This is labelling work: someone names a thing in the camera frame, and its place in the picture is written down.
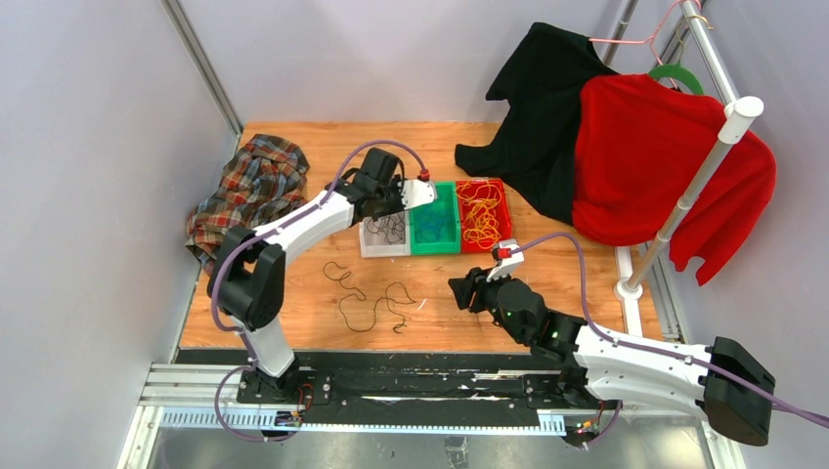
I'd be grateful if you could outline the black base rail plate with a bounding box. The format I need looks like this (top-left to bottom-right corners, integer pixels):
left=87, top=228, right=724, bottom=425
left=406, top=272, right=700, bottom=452
left=174, top=349, right=623, bottom=430

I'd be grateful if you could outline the blue cable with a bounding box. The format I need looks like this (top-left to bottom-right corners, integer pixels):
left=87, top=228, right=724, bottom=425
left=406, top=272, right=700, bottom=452
left=414, top=201, right=458, bottom=247

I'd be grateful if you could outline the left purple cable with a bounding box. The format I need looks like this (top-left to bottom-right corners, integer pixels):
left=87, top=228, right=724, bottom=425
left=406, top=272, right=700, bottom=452
left=210, top=139, right=434, bottom=445

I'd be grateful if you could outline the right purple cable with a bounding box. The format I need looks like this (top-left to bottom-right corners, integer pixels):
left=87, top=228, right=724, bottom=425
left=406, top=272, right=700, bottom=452
left=493, top=232, right=829, bottom=430

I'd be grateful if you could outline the red plastic bin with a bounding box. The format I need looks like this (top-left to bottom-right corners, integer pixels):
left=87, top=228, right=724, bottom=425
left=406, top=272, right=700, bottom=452
left=456, top=179, right=512, bottom=254

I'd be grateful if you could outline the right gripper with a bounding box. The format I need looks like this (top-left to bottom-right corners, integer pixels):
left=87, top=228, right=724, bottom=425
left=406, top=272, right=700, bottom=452
left=451, top=263, right=528, bottom=345

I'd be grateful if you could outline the red t-shirt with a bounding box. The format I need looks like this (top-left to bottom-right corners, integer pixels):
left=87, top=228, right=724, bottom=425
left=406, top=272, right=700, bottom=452
left=572, top=74, right=776, bottom=284

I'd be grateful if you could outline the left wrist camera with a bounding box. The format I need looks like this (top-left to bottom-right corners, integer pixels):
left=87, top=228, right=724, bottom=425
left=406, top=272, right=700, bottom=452
left=401, top=179, right=437, bottom=210

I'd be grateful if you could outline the white clothes rack pole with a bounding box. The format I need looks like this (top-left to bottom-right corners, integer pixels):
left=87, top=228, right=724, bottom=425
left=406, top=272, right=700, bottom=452
left=616, top=96, right=764, bottom=299

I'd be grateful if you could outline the black t-shirt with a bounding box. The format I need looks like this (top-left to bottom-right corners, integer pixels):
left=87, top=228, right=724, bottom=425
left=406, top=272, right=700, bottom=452
left=455, top=22, right=615, bottom=225

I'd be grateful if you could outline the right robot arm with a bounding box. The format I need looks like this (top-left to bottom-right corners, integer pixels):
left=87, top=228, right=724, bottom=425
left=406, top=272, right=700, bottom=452
left=448, top=268, right=775, bottom=447

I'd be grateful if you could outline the plaid shirt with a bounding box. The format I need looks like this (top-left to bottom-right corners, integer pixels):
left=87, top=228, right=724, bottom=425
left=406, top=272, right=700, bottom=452
left=185, top=134, right=310, bottom=275

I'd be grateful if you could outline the green plastic bin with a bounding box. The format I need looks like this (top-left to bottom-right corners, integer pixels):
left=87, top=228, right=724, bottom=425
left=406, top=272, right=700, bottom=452
left=409, top=182, right=460, bottom=256

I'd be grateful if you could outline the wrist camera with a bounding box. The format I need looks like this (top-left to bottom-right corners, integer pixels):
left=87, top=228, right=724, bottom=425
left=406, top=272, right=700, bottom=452
left=401, top=179, right=437, bottom=210
left=486, top=238, right=524, bottom=282

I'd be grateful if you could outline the green hanger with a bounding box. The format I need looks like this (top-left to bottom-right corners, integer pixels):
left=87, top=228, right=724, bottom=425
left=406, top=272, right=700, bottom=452
left=648, top=64, right=706, bottom=96

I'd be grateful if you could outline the purple cable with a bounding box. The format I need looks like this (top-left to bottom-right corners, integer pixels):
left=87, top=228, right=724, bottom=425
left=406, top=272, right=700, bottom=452
left=493, top=232, right=829, bottom=430
left=210, top=139, right=434, bottom=445

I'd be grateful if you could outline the pink hanger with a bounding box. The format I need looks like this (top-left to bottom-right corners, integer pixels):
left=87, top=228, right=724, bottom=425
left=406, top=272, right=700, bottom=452
left=589, top=1, right=714, bottom=65

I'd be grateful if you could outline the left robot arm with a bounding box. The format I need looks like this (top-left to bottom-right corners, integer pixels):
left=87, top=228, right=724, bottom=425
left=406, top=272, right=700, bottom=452
left=207, top=140, right=437, bottom=404

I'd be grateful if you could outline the white plastic bin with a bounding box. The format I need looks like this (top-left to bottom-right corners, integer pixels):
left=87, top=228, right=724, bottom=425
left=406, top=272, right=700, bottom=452
left=359, top=211, right=412, bottom=258

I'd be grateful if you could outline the yellow cable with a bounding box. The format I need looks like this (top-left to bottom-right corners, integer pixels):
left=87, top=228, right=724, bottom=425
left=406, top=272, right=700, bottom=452
left=458, top=181, right=507, bottom=252

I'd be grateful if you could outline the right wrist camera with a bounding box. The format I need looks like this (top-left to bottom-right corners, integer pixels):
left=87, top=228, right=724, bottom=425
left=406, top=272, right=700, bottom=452
left=486, top=238, right=524, bottom=282

